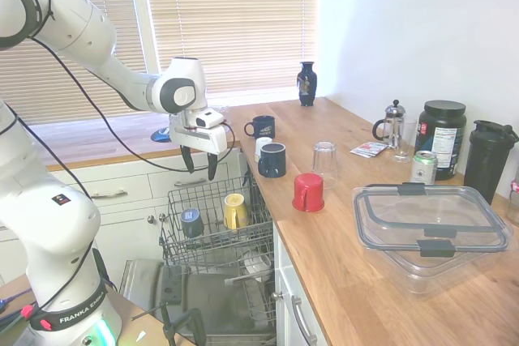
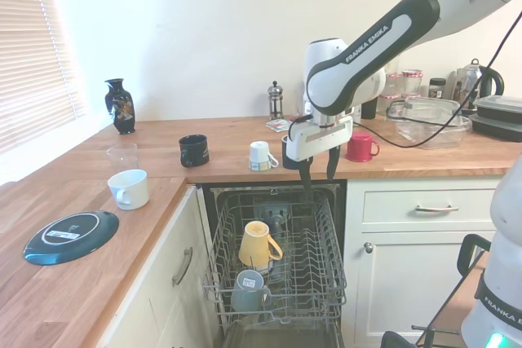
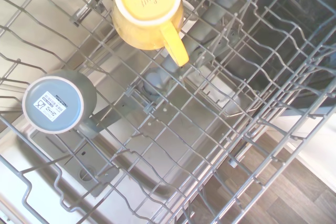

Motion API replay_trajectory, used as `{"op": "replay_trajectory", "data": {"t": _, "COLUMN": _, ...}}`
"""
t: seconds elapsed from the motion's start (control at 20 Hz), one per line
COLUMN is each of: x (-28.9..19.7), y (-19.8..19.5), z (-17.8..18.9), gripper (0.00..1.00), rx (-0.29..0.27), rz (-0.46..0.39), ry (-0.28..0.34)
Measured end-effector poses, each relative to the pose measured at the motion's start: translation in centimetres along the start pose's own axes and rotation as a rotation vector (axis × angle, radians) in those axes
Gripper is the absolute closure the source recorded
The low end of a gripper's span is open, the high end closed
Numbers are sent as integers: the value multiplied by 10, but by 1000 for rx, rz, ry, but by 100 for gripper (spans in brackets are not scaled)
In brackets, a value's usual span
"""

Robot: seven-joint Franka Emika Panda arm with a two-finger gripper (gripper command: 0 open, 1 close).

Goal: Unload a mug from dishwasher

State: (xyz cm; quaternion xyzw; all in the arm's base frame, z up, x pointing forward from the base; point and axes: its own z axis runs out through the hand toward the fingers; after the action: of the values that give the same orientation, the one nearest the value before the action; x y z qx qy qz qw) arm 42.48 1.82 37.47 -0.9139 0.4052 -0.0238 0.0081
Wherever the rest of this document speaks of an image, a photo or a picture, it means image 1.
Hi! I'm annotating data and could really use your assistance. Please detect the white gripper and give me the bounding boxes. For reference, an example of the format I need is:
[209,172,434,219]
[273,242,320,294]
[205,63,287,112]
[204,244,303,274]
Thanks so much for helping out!
[169,113,229,182]

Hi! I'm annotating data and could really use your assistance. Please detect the yellow mug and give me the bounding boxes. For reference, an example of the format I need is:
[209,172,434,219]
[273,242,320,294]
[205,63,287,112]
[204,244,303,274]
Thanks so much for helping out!
[222,193,249,232]

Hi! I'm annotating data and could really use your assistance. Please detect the blue grey mug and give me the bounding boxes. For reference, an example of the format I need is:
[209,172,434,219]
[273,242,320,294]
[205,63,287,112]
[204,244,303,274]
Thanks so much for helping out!
[179,207,204,239]

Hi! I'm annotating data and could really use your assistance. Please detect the small white mug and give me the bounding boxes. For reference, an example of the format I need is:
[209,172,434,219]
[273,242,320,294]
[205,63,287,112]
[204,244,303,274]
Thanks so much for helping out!
[254,136,273,163]

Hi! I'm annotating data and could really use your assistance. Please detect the navy mug with white rim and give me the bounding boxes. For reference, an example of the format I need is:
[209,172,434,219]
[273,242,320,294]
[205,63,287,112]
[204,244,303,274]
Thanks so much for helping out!
[257,142,287,179]

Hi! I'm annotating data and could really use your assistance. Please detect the navy mug with gold print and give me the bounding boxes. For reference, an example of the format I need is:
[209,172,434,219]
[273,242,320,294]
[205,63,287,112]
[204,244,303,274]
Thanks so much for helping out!
[243,115,277,139]

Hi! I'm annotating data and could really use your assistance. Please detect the red mug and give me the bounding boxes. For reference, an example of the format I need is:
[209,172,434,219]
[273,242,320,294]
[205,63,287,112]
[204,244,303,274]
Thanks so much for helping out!
[291,173,325,213]

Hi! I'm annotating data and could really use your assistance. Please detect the steel dishwasher door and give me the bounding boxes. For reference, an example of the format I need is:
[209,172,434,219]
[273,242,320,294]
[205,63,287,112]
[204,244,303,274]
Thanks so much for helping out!
[118,258,277,344]

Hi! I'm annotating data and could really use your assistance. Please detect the white kitchen cabinet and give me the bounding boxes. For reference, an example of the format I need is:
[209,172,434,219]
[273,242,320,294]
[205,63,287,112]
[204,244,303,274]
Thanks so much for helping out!
[272,222,330,346]
[0,143,248,287]

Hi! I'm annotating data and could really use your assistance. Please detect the white bowl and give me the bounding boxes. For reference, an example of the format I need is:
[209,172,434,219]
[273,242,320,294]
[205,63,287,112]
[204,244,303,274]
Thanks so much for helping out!
[237,249,272,282]

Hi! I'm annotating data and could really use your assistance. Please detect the clear drinking glass upturned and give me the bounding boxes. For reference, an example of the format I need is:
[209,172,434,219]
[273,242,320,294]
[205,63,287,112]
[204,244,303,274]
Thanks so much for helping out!
[311,141,339,190]

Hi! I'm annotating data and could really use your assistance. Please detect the dark blue painted vase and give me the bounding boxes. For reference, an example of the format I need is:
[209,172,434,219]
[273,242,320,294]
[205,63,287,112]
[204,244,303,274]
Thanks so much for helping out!
[296,61,318,108]

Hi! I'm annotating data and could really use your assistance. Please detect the black clamp stand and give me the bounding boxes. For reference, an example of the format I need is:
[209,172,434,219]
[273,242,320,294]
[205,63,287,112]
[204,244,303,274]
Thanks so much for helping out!
[131,301,208,346]

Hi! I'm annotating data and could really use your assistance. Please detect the red white paper packet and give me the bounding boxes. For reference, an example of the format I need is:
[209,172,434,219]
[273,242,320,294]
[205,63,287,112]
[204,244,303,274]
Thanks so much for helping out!
[350,141,386,159]

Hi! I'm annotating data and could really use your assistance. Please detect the glass French press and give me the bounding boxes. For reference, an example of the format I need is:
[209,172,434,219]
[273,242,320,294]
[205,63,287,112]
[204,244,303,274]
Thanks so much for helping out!
[371,99,406,148]

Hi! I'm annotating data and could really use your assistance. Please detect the tall clear glass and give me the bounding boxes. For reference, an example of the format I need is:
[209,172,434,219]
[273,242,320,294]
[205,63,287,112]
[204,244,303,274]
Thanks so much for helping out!
[392,118,418,164]

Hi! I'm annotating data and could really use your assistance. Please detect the white green drink can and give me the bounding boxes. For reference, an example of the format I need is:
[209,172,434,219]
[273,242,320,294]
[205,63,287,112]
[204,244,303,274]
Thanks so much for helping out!
[410,150,439,185]

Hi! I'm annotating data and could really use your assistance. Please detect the black protein powder tub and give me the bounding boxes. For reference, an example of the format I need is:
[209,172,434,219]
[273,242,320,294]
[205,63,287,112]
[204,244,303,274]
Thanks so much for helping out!
[414,100,467,181]

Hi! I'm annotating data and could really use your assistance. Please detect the clear lid with grey clips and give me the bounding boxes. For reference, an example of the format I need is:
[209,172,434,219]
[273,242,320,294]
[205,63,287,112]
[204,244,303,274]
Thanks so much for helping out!
[351,182,514,258]

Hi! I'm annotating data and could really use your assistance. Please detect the clear plastic food container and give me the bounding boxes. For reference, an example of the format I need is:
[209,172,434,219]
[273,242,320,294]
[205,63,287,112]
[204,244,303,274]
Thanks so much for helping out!
[356,199,512,297]

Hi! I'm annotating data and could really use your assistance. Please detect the black shaker bottle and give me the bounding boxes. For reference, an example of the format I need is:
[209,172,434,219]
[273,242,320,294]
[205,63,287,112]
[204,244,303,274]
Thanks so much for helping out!
[463,119,519,206]

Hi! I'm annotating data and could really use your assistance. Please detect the clear bottle with pink band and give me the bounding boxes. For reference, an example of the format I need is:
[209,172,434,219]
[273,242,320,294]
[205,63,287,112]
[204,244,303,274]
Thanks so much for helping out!
[506,167,519,225]

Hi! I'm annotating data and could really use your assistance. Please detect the silver drawer handle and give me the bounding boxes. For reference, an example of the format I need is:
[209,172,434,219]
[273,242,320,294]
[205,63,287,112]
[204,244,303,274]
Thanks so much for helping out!
[290,295,319,345]
[89,188,129,199]
[174,177,207,188]

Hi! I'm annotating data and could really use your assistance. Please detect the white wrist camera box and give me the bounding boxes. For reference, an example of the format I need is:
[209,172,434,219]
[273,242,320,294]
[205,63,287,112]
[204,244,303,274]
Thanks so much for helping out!
[195,109,225,129]

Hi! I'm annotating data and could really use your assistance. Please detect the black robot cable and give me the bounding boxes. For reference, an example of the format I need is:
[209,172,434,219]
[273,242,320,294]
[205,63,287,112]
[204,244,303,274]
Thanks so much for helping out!
[0,0,240,323]

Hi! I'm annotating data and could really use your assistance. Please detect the grey wire dishwasher rack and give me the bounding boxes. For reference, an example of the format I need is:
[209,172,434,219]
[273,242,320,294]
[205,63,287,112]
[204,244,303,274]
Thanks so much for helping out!
[158,175,275,276]

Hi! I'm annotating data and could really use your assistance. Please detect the grey wire lower rack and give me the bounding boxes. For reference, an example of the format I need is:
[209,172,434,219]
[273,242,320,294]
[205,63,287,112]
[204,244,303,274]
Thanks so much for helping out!
[225,272,277,333]

